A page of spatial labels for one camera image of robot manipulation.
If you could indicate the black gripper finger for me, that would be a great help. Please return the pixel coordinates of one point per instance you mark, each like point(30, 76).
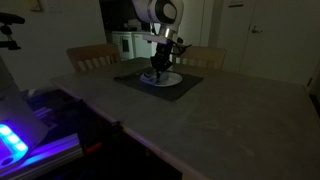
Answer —
point(164, 74)
point(155, 72)

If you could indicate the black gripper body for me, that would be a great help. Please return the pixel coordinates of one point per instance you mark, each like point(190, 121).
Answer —
point(162, 56)

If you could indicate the blue towel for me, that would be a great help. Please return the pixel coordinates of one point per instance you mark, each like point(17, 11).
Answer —
point(148, 78)

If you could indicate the robot base with blue lights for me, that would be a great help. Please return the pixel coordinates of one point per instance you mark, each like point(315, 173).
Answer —
point(13, 110)

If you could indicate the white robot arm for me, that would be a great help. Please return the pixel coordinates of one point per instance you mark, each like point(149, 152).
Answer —
point(160, 13)

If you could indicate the white round plate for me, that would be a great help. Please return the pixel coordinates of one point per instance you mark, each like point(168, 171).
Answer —
point(173, 79)

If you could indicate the silver fork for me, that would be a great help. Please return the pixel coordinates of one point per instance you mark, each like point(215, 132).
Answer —
point(139, 73)

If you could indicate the black placemat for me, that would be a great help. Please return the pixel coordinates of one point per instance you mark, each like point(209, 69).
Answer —
point(166, 93)

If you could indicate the white kitchen cabinets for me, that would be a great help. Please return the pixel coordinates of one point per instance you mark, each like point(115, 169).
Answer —
point(133, 43)

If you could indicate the wooden slat-back chair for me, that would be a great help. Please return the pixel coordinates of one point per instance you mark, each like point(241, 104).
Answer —
point(203, 55)
point(93, 55)

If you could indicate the red clamp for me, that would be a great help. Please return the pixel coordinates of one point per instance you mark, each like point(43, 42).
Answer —
point(92, 147)

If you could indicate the white door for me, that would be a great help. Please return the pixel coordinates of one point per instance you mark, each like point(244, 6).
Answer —
point(283, 43)

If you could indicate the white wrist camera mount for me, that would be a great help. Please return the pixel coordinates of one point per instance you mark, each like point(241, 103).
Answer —
point(156, 38)

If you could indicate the aluminium frame rail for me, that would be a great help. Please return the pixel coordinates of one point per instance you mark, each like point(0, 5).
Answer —
point(50, 156)

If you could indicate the wall light switch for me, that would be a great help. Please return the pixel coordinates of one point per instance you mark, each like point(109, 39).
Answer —
point(35, 5)

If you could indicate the black camera on stand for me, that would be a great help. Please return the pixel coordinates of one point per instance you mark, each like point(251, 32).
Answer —
point(10, 20)

